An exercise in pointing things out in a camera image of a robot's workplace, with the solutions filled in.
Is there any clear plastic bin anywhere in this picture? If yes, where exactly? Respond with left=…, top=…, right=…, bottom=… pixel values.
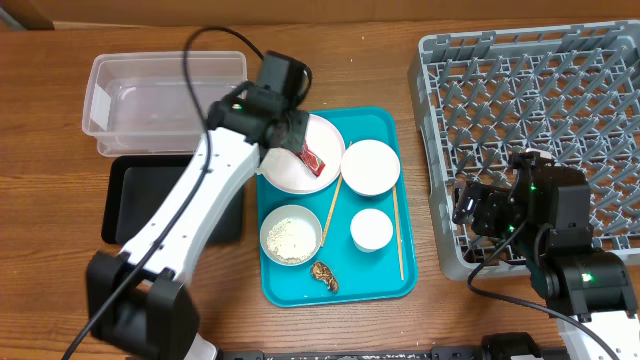
left=81, top=50, right=251, bottom=158

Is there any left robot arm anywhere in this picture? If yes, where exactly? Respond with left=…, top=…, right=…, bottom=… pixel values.
left=67, top=51, right=312, bottom=359

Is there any grey bowl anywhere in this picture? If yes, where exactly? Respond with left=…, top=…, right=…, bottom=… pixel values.
left=260, top=205, right=323, bottom=266

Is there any red foil wrapper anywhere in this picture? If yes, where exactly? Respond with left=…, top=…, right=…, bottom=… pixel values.
left=296, top=143, right=325, bottom=177

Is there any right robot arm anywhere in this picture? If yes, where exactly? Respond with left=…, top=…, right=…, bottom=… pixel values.
left=452, top=149, right=639, bottom=359

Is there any white plate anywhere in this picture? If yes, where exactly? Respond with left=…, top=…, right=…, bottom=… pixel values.
left=257, top=114, right=346, bottom=194

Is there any brown food scrap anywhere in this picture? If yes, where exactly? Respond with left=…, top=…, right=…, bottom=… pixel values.
left=311, top=261, right=339, bottom=293

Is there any white rice pile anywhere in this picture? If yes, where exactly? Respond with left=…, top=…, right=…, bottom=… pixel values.
left=266, top=218, right=316, bottom=264

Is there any teal serving tray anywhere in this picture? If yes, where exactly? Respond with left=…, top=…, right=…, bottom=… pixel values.
left=254, top=105, right=419, bottom=309

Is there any wooden chopstick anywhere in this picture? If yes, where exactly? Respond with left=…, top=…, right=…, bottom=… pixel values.
left=392, top=184, right=405, bottom=281
left=320, top=170, right=343, bottom=247

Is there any right wooden chopstick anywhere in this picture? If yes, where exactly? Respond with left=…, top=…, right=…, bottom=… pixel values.
left=392, top=184, right=405, bottom=281

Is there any left wooden chopstick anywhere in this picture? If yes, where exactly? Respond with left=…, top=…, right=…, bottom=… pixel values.
left=320, top=170, right=343, bottom=247

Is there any white bowl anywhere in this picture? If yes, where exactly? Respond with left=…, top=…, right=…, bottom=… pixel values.
left=340, top=139, right=401, bottom=197

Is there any black tray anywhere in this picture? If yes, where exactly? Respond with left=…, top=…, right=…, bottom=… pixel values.
left=100, top=153, right=246, bottom=246

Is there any white cup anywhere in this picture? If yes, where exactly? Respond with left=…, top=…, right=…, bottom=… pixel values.
left=350, top=208, right=393, bottom=253

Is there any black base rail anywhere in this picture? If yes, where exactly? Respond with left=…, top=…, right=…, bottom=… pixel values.
left=218, top=332, right=570, bottom=360

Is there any grey dish rack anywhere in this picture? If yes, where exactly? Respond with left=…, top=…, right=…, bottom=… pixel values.
left=408, top=20, right=639, bottom=280

